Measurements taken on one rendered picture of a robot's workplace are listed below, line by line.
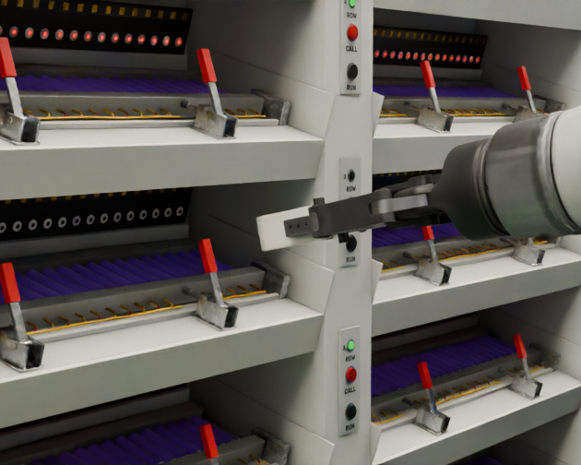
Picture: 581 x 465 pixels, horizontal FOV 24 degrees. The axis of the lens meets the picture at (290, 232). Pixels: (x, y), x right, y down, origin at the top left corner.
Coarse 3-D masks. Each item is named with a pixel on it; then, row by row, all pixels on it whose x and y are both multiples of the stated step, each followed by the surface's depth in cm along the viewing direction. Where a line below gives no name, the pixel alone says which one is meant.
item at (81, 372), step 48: (48, 240) 138; (96, 240) 144; (144, 240) 150; (240, 240) 155; (288, 288) 151; (96, 336) 127; (144, 336) 130; (192, 336) 133; (240, 336) 137; (288, 336) 145; (0, 384) 112; (48, 384) 116; (96, 384) 122; (144, 384) 127
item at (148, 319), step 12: (240, 300) 145; (252, 300) 146; (264, 300) 148; (168, 312) 136; (180, 312) 136; (192, 312) 138; (108, 324) 128; (120, 324) 129; (132, 324) 131; (144, 324) 132; (36, 336) 121; (48, 336) 122; (60, 336) 123; (72, 336) 125
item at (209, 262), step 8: (200, 240) 137; (208, 240) 138; (200, 248) 137; (208, 248) 138; (208, 256) 137; (208, 264) 137; (208, 272) 137; (216, 280) 137; (216, 288) 137; (216, 296) 137
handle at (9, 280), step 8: (0, 264) 116; (8, 264) 116; (0, 272) 116; (8, 272) 116; (0, 280) 116; (8, 280) 116; (16, 280) 117; (8, 288) 116; (16, 288) 116; (8, 296) 116; (16, 296) 116; (8, 304) 116; (16, 304) 116; (16, 312) 116; (16, 320) 116; (16, 328) 116; (24, 328) 116; (16, 336) 116; (24, 336) 116
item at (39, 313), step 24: (120, 288) 134; (144, 288) 136; (168, 288) 138; (192, 288) 141; (240, 288) 147; (0, 312) 120; (24, 312) 122; (48, 312) 125; (72, 312) 127; (96, 312) 130; (120, 312) 133; (144, 312) 133
